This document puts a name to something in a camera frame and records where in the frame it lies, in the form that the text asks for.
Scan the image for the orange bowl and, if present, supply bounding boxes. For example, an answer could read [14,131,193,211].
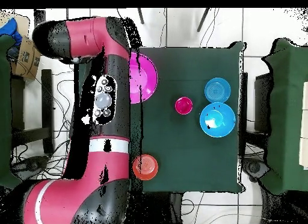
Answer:
[132,154,159,181]

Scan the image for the green cloth on side table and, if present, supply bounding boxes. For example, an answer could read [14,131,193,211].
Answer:
[0,34,23,191]
[262,38,308,195]

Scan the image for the cardboard box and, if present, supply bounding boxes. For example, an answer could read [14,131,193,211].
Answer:
[0,11,42,80]

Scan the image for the large pink bowl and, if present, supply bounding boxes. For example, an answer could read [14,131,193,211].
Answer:
[129,52,158,104]

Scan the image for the black monitor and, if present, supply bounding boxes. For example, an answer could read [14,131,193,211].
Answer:
[254,73,274,133]

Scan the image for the crimson cup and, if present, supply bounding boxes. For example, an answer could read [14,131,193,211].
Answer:
[174,96,194,115]

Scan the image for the small blue bowl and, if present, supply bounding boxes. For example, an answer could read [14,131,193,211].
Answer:
[204,77,232,104]

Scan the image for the tangle of floor cables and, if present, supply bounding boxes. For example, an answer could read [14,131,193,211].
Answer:
[11,62,74,181]

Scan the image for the dark green tablecloth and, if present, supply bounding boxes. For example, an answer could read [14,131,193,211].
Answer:
[74,40,247,194]

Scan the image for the blue cloth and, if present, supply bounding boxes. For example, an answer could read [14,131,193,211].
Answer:
[0,17,23,46]

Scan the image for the white box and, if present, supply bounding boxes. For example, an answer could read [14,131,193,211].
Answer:
[298,81,308,170]

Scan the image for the dark grey stand base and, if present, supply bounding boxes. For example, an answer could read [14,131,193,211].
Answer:
[242,157,270,182]
[10,155,50,180]

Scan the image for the black chair frame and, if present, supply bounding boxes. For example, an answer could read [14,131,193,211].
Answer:
[10,69,55,155]

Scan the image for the large blue bowl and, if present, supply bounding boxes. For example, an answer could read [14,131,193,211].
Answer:
[199,102,236,138]

